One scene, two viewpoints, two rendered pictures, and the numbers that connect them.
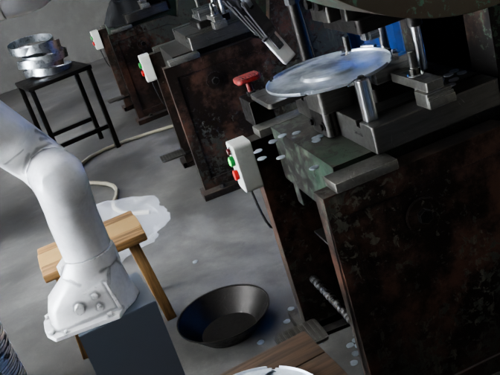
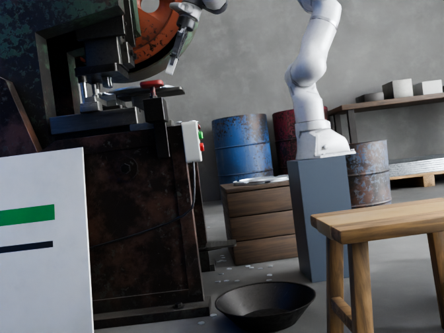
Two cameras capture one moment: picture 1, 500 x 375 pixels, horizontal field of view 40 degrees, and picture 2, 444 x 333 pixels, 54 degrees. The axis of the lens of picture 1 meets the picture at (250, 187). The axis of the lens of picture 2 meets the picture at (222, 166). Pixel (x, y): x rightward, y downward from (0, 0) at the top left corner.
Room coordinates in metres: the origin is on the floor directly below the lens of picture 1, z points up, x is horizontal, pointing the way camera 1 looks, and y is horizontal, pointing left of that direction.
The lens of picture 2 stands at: (3.13, 0.39, 0.50)
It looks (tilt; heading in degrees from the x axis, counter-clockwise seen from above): 1 degrees down; 192
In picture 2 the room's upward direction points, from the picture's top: 7 degrees counter-clockwise
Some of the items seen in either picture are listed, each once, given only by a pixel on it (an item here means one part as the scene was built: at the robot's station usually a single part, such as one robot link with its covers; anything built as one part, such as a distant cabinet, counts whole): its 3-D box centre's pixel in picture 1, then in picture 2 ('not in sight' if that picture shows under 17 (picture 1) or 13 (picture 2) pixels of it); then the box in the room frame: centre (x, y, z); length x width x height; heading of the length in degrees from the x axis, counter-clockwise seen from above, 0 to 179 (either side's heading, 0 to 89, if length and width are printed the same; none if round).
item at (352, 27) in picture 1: (371, 18); (103, 77); (1.55, -0.38, 0.86); 0.20 x 0.16 x 0.05; 11
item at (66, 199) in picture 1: (69, 204); (302, 91); (1.39, 0.37, 0.71); 0.18 x 0.11 x 0.25; 21
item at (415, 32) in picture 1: (417, 38); not in sight; (1.48, -0.45, 0.81); 0.02 x 0.02 x 0.14
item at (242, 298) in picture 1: (225, 321); (265, 308); (1.86, 0.20, 0.04); 0.30 x 0.30 x 0.07
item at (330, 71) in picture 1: (327, 71); (139, 93); (1.53, -0.25, 0.78); 0.29 x 0.29 x 0.01
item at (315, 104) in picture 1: (315, 106); (153, 108); (1.52, -0.20, 0.72); 0.25 x 0.14 x 0.14; 101
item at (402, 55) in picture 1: (377, 64); (109, 104); (1.55, -0.37, 0.76); 0.15 x 0.09 x 0.05; 11
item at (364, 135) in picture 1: (386, 97); (111, 125); (1.55, -0.37, 0.68); 0.45 x 0.30 x 0.06; 11
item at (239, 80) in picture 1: (250, 88); (152, 93); (1.83, -0.08, 0.72); 0.07 x 0.06 x 0.08; 101
